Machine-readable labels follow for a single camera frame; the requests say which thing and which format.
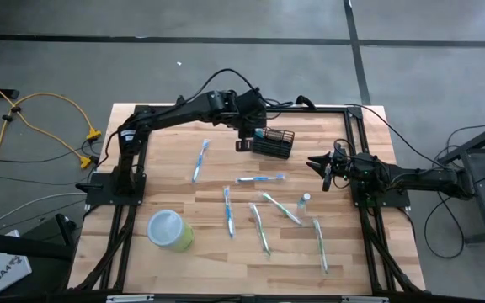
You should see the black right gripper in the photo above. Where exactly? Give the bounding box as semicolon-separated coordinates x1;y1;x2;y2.
307;142;355;193

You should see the green toothbrush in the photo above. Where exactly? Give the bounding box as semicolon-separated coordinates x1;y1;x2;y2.
248;202;272;257
260;191;304;226
312;217;330;275

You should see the blue toothbrush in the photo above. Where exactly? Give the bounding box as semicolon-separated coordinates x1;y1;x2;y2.
222;186;237;239
191;138;211;184
236;173;287;184

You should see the green plastic cup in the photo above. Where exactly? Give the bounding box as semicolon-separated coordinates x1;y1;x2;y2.
147;209;196;253

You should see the black metal side table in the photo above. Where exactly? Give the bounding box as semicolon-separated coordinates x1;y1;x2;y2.
435;115;485;245

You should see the black floor stand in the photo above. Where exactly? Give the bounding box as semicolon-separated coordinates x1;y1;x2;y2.
0;212;78;262

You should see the black wire basket caddy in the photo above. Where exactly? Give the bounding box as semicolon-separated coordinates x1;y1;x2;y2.
250;125;296;160

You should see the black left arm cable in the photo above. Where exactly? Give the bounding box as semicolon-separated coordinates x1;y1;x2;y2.
183;67;264;107

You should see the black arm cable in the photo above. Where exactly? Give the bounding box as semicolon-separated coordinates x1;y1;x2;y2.
345;103;458;170
183;67;264;107

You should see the black aluminium table frame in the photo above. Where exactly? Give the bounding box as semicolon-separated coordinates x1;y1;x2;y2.
67;103;427;295

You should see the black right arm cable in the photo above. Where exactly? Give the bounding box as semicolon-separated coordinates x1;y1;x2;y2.
345;103;458;170

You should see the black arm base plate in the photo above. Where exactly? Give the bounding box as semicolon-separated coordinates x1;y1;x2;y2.
349;180;412;210
75;172;147;207

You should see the black floor cable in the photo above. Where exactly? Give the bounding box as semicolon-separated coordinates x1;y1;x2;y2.
0;141;103;164
424;167;485;260
0;170;88;186

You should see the white metal bracket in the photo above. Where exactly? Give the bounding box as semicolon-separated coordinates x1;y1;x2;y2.
341;295;389;303
106;294;155;303

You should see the yellow extension cord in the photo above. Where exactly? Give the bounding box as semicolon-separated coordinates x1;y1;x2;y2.
0;71;94;170
0;92;103;186

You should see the grey floor cable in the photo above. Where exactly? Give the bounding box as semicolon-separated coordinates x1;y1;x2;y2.
0;192;88;232

